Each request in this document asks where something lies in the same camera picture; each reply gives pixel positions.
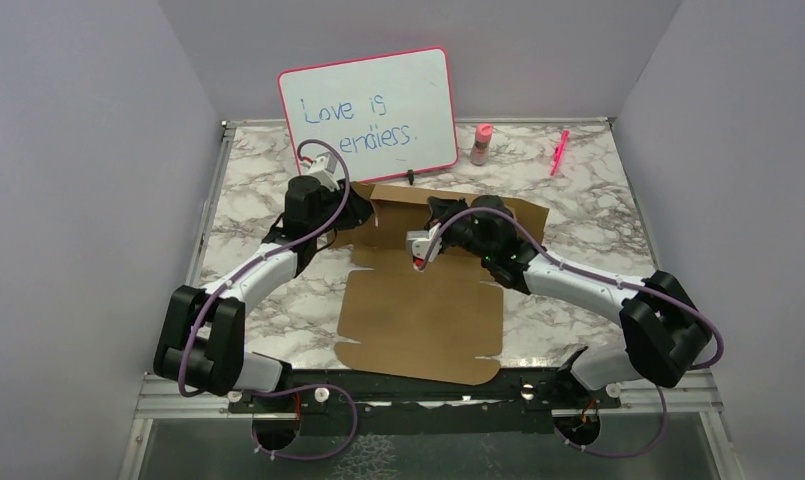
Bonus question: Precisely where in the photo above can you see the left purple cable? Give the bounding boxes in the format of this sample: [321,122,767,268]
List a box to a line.
[176,139,360,463]

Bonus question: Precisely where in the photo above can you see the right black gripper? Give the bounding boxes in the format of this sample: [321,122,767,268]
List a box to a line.
[423,196,494,262]

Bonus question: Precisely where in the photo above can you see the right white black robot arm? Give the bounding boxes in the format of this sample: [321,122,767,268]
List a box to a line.
[406,195,725,407]

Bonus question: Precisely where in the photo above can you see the pink marker pen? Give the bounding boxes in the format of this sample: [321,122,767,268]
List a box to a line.
[550,130,570,177]

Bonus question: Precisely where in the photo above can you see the purple cable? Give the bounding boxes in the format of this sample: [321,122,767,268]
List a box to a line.
[416,206,726,460]
[176,139,360,463]

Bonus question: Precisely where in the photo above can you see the pink-capped spray bottle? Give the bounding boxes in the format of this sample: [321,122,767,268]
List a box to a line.
[470,123,493,166]

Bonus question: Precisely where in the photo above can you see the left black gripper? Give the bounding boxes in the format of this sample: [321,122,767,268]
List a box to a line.
[310,178,378,237]

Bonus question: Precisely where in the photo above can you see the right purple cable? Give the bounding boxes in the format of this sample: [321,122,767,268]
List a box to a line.
[416,206,726,460]

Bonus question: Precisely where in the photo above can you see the pink-framed whiteboard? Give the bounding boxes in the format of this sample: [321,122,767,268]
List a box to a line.
[278,47,460,181]

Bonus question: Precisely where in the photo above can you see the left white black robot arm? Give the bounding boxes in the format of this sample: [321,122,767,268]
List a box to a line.
[153,175,374,411]

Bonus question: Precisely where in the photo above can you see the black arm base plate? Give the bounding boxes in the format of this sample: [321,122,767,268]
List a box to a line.
[228,367,621,436]

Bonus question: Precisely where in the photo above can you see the aluminium table frame rail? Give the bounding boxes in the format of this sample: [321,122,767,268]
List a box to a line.
[121,119,739,479]

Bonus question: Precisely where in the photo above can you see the brown cardboard box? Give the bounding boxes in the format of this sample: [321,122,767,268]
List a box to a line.
[327,183,550,387]

